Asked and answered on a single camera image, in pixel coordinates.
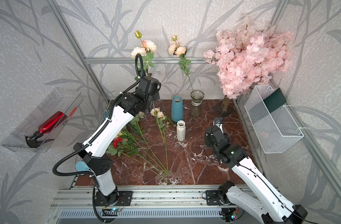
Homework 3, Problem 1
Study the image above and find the dark green card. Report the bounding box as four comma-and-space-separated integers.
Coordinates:
263, 88, 287, 113

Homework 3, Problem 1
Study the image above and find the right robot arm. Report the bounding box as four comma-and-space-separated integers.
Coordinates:
205, 125, 308, 224

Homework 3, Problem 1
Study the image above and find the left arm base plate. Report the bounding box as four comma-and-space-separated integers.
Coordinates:
93, 191, 133, 207

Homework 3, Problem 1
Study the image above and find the white ribbed vase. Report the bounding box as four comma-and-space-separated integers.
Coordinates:
177, 120, 186, 141

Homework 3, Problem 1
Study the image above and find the tree stand base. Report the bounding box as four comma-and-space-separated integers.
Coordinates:
212, 96, 235, 118

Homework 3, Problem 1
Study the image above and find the pink cherry blossom tree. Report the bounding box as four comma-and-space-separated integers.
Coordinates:
204, 15, 294, 99

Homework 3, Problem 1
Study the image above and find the teal hand trowel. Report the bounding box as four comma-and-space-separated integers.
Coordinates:
75, 161, 90, 172

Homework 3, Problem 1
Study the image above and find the teal ceramic vase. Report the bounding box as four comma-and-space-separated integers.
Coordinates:
171, 96, 184, 123

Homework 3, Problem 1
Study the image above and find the red spray bottle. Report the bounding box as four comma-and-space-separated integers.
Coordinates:
25, 107, 78, 148

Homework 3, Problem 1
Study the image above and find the red rose stem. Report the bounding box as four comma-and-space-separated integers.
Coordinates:
106, 113, 170, 183

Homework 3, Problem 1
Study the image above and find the clear plastic wall bin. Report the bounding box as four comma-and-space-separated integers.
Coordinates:
1, 88, 83, 153

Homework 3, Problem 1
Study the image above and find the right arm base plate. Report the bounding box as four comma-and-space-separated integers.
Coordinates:
205, 190, 229, 206

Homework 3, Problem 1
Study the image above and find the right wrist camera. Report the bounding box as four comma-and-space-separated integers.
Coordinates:
213, 117, 223, 132

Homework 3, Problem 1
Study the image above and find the clear glass vase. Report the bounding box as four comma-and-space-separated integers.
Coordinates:
189, 90, 205, 118

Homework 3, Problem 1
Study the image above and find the cream pink rose stem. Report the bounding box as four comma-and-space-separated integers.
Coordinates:
168, 35, 194, 91

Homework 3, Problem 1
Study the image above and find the white wire mesh basket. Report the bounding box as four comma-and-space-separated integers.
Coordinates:
245, 85, 304, 154

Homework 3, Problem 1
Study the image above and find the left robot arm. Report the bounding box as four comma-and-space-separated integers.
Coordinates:
53, 76, 161, 205

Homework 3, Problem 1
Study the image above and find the aluminium front rail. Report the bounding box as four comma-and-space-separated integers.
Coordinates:
51, 184, 283, 209

